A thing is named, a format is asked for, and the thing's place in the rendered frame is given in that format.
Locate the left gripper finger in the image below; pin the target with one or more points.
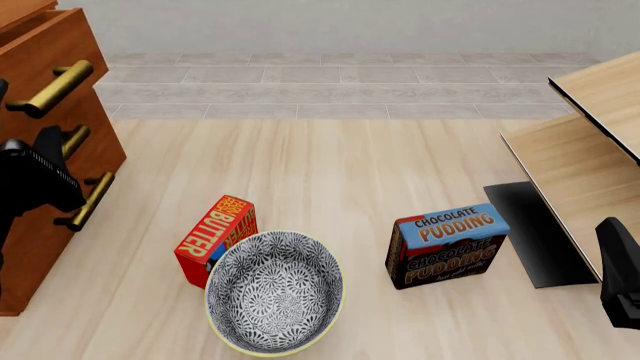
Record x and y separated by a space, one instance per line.
3 95
50 144

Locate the pale wood shelf, black underside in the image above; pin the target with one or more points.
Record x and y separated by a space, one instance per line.
575 165

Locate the red butter box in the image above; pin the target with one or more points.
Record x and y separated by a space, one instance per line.
212 232

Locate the closed wooden drawer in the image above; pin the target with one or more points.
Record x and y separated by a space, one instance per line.
111 152
101 107

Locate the black and white patterned bowl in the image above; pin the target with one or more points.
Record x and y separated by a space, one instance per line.
275 296

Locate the chocolate pudding box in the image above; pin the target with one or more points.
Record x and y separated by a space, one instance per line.
445 247

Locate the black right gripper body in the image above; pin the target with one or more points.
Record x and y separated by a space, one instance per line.
625 311

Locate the wooden cabinet with drawers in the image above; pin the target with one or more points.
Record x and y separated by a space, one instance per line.
45 258

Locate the wooden drawer pulled open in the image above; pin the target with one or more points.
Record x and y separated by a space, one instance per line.
75 41

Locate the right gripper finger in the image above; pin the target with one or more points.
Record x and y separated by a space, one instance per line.
617 258

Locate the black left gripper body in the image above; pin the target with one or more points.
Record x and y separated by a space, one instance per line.
35 187

